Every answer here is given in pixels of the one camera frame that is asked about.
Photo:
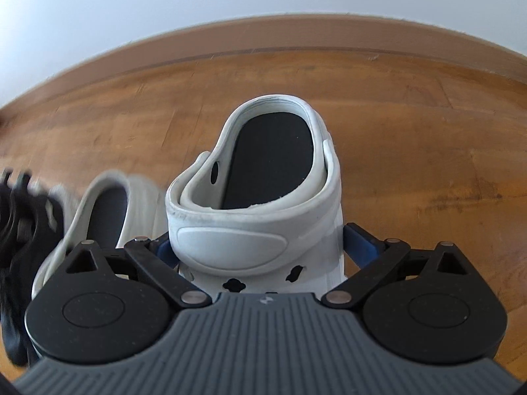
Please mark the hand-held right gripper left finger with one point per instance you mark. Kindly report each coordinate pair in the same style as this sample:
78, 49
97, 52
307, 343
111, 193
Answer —
164, 253

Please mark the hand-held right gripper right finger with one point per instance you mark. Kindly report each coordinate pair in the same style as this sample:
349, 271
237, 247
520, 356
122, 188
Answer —
362, 247

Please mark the white clog with charms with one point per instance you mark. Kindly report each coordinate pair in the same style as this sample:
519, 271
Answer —
255, 230
144, 205

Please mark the black sneaker with white sole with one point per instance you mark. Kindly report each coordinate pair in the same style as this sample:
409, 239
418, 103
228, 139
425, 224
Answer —
24, 255

